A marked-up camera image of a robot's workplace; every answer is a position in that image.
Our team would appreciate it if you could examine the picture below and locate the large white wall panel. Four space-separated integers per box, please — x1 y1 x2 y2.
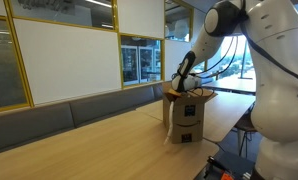
13 18 122 106

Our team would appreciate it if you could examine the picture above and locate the white flexible rope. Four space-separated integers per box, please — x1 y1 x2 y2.
163 100 176 146

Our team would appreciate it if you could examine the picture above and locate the grey bench back cushion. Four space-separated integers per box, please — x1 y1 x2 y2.
0 101 76 156
69 84 164 128

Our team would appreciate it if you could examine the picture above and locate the brown chair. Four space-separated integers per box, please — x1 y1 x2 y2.
233 103 260 158

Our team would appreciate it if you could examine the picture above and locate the cardboard shipping box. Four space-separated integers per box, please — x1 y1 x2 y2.
162 81 219 145

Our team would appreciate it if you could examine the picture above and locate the small white wall panel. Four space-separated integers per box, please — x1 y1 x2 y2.
118 0 166 39

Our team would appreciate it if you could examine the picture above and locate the yellow window frame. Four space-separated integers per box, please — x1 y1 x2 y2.
0 0 195 114

